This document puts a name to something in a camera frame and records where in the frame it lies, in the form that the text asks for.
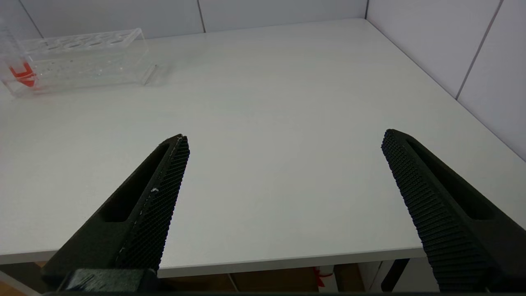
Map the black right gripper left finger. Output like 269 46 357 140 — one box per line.
41 134 190 288

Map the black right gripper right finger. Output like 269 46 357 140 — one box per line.
381 129 526 292

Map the clear plastic test tube rack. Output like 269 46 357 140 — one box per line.
0 28 157 98

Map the test tube with red pigment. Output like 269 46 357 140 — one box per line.
0 27 37 88

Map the black table leg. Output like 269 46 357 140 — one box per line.
380 259 411 292

